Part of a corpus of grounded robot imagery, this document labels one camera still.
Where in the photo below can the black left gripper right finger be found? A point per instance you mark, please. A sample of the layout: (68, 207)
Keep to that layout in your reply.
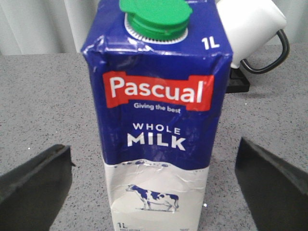
(276, 192)

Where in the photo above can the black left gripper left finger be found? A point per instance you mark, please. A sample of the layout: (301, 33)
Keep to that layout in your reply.
(32, 194)

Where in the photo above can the blue white milk carton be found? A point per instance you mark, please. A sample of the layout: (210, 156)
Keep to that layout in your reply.
(159, 71)

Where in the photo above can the white mug black handle left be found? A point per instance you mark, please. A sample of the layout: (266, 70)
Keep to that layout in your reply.
(250, 24)

